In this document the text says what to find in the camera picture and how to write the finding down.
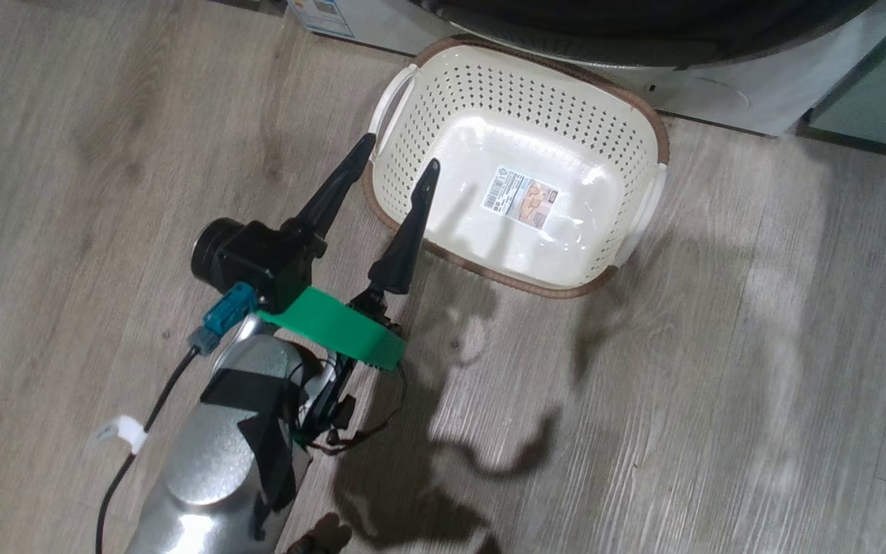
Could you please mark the paper label in basket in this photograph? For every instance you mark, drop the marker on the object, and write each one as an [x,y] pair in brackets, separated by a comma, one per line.
[521,198]

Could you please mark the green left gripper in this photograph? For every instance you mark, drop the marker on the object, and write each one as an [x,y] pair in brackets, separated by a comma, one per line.
[328,323]

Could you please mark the white front-load washing machine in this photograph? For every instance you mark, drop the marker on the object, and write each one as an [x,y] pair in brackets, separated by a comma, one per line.
[720,96]

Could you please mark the cream perforated laundry basket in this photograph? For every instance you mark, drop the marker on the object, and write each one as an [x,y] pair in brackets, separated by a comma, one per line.
[443,108]

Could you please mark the pale green cabinet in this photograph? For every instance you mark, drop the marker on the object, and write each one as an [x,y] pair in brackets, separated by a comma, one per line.
[881,92]

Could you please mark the blue white energy label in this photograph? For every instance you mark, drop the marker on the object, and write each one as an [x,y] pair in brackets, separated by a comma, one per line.
[324,15]

